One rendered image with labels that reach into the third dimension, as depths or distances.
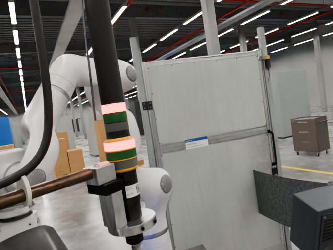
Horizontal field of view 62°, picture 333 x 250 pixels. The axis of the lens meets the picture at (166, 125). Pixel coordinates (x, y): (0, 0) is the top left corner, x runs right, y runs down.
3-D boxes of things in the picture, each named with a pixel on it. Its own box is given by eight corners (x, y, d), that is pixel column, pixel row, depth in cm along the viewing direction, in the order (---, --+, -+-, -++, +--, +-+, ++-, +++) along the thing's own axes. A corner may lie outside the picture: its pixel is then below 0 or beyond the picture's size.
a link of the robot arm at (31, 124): (92, 96, 78) (45, 202, 63) (57, 104, 87) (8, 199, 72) (68, 76, 72) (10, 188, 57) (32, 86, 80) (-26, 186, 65)
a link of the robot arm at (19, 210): (37, 194, 73) (39, 205, 74) (0, 201, 71) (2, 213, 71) (29, 203, 65) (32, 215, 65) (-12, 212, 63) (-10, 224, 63)
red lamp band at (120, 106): (112, 112, 36) (111, 103, 36) (97, 115, 39) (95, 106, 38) (131, 109, 39) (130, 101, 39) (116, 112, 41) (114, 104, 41)
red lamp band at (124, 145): (118, 151, 36) (116, 142, 36) (98, 152, 39) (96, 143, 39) (141, 145, 39) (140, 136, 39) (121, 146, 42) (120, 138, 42)
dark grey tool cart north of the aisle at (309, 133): (321, 157, 620) (316, 118, 615) (294, 155, 679) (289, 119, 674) (333, 153, 643) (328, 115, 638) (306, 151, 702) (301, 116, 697)
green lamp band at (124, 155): (119, 161, 36) (118, 152, 36) (99, 161, 39) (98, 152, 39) (143, 154, 39) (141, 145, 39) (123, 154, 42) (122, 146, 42)
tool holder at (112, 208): (119, 248, 33) (105, 168, 33) (85, 237, 38) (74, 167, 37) (166, 218, 40) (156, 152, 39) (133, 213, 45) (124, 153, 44)
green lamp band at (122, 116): (114, 122, 36) (112, 113, 36) (98, 124, 39) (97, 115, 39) (132, 119, 39) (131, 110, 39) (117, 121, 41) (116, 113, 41)
